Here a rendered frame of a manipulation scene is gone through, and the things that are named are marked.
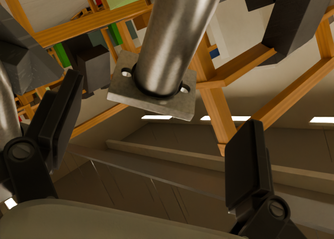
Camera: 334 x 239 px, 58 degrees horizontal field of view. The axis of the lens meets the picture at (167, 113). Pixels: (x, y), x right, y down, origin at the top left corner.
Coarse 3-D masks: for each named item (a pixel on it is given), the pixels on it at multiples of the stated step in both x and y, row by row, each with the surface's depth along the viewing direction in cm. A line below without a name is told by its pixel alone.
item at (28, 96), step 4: (52, 48) 960; (48, 52) 949; (52, 52) 956; (52, 56) 1002; (56, 56) 968; (60, 64) 971; (64, 72) 983; (56, 80) 964; (60, 80) 976; (48, 84) 949; (52, 84) 961; (48, 88) 957; (28, 92) 914; (32, 92) 921; (36, 92) 941; (28, 96) 926; (36, 96) 970; (16, 100) 899; (28, 100) 926; (32, 100) 933; (16, 104) 908; (20, 104) 918; (36, 104) 929; (32, 108) 921; (36, 108) 940; (20, 112) 901; (24, 112) 908; (24, 116) 943; (20, 120) 909
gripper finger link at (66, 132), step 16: (64, 80) 13; (80, 80) 14; (48, 96) 14; (64, 96) 13; (80, 96) 15; (48, 112) 13; (64, 112) 12; (32, 128) 12; (48, 128) 12; (64, 128) 13; (48, 144) 12; (64, 144) 14; (0, 160) 11; (48, 160) 12; (0, 176) 11; (0, 192) 11
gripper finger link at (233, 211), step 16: (240, 128) 16; (256, 128) 15; (240, 144) 16; (256, 144) 14; (240, 160) 15; (256, 160) 14; (240, 176) 15; (256, 176) 13; (240, 192) 14; (256, 192) 13; (272, 192) 14; (240, 208) 14; (240, 224) 14; (288, 224) 13
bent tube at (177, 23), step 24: (168, 0) 14; (192, 0) 13; (216, 0) 14; (168, 24) 14; (192, 24) 14; (144, 48) 17; (168, 48) 15; (192, 48) 16; (120, 72) 19; (144, 72) 17; (168, 72) 17; (192, 72) 21; (120, 96) 18; (144, 96) 18; (168, 96) 19; (192, 96) 20
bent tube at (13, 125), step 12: (0, 72) 20; (0, 84) 21; (0, 96) 21; (12, 96) 23; (0, 108) 22; (12, 108) 23; (0, 120) 23; (12, 120) 24; (0, 132) 24; (12, 132) 25; (24, 132) 28; (0, 144) 25
